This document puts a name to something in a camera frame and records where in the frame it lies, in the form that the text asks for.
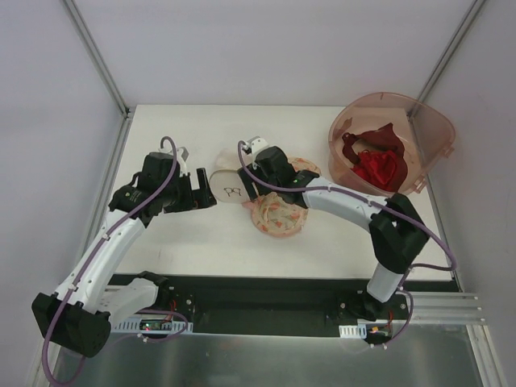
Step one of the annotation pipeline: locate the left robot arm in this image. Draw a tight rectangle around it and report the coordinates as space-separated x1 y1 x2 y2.
31 147 217 358

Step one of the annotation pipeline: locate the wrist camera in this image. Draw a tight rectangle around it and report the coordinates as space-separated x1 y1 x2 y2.
242 136 269 156
158 147 189 177

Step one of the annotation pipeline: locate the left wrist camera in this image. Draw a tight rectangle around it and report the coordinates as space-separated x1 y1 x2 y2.
158 147 189 177

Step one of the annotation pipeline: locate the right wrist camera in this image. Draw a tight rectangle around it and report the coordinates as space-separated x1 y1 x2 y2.
242 136 269 156

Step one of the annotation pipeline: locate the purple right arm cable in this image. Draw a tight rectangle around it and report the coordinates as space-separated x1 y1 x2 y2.
236 139 456 352

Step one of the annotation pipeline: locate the left aluminium frame post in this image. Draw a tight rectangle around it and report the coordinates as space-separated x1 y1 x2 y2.
60 0 131 118

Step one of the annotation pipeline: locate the white mesh laundry bag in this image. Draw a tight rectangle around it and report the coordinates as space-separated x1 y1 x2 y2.
209 148 249 205

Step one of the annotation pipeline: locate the floral mesh laundry bag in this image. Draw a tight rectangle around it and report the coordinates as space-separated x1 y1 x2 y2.
241 156 323 239

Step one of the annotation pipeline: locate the translucent pink plastic basket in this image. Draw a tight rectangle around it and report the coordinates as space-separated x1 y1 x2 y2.
328 92 456 196

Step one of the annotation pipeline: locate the right aluminium frame post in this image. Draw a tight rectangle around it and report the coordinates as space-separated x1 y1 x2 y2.
417 0 489 103

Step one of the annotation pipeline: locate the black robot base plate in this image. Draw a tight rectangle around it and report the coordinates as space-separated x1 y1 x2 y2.
104 273 460 335

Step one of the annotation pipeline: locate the aluminium table edge rail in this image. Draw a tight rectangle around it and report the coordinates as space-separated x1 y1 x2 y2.
411 292 486 326

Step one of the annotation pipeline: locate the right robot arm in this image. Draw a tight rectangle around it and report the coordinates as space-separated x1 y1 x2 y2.
237 141 430 321

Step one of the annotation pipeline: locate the aluminium frame post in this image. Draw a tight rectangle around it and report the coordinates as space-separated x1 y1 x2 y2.
60 0 131 118
417 0 489 103

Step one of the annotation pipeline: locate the dark red bra in basket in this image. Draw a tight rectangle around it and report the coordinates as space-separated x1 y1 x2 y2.
342 123 405 164

